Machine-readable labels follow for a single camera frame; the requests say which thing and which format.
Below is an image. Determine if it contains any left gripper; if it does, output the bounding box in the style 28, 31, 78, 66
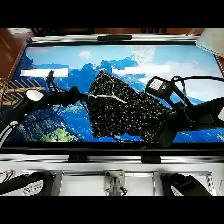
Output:
67, 86, 89, 103

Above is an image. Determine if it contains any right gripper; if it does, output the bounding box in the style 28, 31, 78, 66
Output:
155, 111, 180, 149

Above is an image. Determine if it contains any black white-speckled garment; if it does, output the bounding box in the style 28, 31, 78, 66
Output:
86, 69, 173, 150

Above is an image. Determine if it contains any beige garment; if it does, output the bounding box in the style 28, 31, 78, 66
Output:
195, 28, 224, 57

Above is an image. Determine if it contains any black cable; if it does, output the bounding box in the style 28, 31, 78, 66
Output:
170, 75, 224, 105

